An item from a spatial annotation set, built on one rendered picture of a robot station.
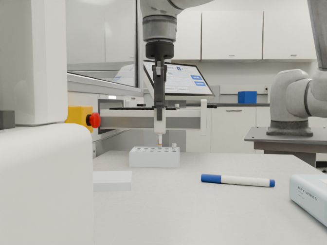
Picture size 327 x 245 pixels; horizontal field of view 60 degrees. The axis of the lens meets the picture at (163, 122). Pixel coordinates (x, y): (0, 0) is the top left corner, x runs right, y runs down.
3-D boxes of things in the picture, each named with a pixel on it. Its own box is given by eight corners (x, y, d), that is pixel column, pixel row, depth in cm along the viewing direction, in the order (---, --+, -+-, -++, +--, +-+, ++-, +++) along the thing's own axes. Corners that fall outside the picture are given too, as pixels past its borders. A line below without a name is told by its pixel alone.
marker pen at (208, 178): (274, 186, 54) (274, 178, 54) (275, 188, 52) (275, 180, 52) (202, 180, 58) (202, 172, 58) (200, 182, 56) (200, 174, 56)
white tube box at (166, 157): (179, 160, 77) (179, 147, 77) (179, 167, 69) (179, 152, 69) (134, 160, 78) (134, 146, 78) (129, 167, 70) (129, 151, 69)
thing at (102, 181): (132, 178, 60) (132, 170, 60) (131, 190, 51) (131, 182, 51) (70, 179, 59) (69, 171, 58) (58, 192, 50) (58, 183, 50)
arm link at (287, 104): (281, 117, 137) (281, 71, 135) (320, 119, 123) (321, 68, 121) (262, 120, 127) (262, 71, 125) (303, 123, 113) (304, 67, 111)
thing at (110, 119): (201, 124, 112) (201, 108, 112) (200, 130, 87) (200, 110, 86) (103, 123, 118) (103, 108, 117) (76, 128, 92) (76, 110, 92)
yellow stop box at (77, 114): (96, 132, 74) (95, 105, 73) (84, 136, 67) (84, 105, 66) (77, 132, 75) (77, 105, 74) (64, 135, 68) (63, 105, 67)
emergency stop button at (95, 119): (102, 127, 72) (101, 112, 72) (96, 129, 68) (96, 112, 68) (90, 127, 72) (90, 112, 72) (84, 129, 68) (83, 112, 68)
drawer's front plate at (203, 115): (205, 127, 114) (206, 99, 113) (206, 135, 85) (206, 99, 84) (201, 127, 114) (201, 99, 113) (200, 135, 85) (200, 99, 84)
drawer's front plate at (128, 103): (143, 121, 149) (143, 100, 148) (129, 126, 120) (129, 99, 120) (140, 121, 149) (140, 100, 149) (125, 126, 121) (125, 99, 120)
